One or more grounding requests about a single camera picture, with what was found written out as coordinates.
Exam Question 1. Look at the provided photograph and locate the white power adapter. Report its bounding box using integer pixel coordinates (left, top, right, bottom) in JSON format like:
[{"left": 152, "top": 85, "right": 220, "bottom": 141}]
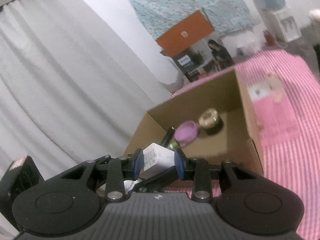
[{"left": 139, "top": 143, "right": 175, "bottom": 179}]

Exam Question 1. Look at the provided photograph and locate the purple plastic bowl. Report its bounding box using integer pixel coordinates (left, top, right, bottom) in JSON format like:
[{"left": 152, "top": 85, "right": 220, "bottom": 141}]
[{"left": 174, "top": 121, "right": 199, "bottom": 147}]

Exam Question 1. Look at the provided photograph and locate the black flashlight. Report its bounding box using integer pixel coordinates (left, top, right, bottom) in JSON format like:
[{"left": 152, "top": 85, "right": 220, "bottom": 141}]
[{"left": 160, "top": 127, "right": 175, "bottom": 147}]

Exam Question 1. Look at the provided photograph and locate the white lotion bottle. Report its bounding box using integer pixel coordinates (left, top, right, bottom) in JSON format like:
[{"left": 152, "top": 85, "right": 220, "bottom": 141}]
[{"left": 124, "top": 180, "right": 136, "bottom": 194}]

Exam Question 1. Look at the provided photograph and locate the brown cardboard box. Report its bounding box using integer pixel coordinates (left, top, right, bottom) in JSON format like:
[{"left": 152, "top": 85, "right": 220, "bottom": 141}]
[{"left": 124, "top": 70, "right": 264, "bottom": 175}]

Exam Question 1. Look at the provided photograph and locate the white curtain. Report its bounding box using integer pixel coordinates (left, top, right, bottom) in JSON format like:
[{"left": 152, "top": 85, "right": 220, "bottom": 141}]
[{"left": 1, "top": 0, "right": 155, "bottom": 178}]

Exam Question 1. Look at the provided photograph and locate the pink checkered tablecloth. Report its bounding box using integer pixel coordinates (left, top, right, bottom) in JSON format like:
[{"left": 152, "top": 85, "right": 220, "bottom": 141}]
[{"left": 162, "top": 49, "right": 320, "bottom": 240}]

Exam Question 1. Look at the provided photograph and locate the orange black appliance box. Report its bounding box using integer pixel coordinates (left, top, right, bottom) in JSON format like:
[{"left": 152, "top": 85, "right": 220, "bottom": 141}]
[{"left": 155, "top": 10, "right": 235, "bottom": 83}]

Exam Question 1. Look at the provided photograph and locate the red thermos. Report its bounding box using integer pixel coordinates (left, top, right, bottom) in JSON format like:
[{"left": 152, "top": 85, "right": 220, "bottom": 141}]
[{"left": 263, "top": 30, "right": 275, "bottom": 47}]

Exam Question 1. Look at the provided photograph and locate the blue floral cloth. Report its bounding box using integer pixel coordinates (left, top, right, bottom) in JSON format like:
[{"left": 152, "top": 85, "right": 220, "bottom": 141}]
[{"left": 129, "top": 0, "right": 255, "bottom": 39}]

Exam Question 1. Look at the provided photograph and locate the white water dispenser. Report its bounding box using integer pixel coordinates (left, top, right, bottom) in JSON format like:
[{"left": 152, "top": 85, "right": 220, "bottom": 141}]
[{"left": 260, "top": 7, "right": 302, "bottom": 43}]

